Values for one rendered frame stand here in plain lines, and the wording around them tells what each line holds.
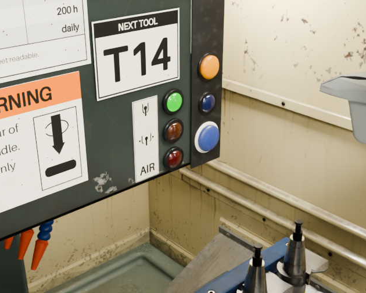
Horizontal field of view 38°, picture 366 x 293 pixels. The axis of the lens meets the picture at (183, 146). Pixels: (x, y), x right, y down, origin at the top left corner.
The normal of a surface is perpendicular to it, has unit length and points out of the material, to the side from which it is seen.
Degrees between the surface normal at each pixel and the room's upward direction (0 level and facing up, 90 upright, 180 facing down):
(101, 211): 90
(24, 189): 90
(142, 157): 90
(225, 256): 24
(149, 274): 0
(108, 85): 90
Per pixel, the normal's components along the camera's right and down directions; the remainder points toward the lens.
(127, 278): 0.00, -0.91
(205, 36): 0.66, 0.31
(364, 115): -0.36, 0.39
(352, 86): -0.57, -0.53
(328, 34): -0.75, 0.28
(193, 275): -0.30, -0.71
